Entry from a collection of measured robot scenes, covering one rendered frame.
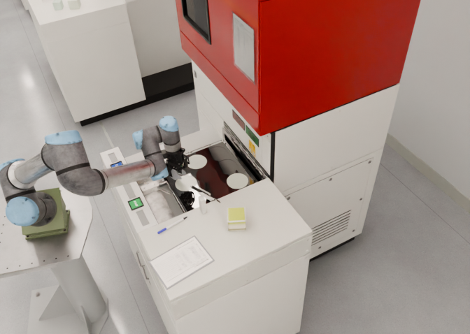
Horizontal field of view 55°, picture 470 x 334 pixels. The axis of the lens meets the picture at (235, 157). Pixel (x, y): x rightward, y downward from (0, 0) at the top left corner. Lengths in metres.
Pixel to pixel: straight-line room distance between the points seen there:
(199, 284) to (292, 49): 0.92
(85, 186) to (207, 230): 0.53
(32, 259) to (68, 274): 0.32
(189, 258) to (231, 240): 0.18
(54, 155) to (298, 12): 0.96
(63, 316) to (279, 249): 1.54
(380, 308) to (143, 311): 1.36
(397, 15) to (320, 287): 1.62
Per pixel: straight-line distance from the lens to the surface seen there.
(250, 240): 1.83
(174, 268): 1.78
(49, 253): 2.16
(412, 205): 3.38
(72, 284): 2.53
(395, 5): 1.96
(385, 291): 2.92
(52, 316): 2.95
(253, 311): 2.13
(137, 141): 1.90
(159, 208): 2.09
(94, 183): 1.64
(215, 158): 2.24
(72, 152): 1.62
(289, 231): 1.86
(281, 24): 1.62
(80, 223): 2.22
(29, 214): 1.97
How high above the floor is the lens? 2.45
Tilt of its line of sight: 44 degrees down
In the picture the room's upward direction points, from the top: 3 degrees counter-clockwise
